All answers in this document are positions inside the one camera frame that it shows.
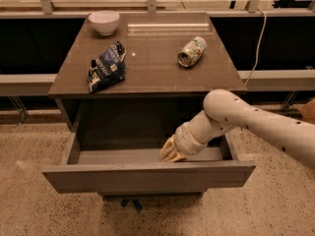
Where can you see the white bowl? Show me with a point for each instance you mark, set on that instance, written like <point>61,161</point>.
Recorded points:
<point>104,22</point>

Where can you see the grey drawer cabinet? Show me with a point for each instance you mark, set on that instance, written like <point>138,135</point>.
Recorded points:
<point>152,46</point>

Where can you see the green soda can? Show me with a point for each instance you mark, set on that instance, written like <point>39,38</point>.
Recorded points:
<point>192,52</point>

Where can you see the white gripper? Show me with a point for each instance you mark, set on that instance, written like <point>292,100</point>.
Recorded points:
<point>186,142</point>

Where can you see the grey top drawer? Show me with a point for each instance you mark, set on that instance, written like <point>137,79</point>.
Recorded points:
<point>114,149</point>

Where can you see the blue tape cross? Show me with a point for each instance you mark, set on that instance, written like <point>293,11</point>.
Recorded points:
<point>135,203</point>

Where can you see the metal railing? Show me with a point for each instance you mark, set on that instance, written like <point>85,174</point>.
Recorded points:
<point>151,4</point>

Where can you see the blue chip bag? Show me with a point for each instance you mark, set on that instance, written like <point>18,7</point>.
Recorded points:
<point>108,69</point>

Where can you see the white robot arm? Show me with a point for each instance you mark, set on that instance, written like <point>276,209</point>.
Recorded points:
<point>223,111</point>

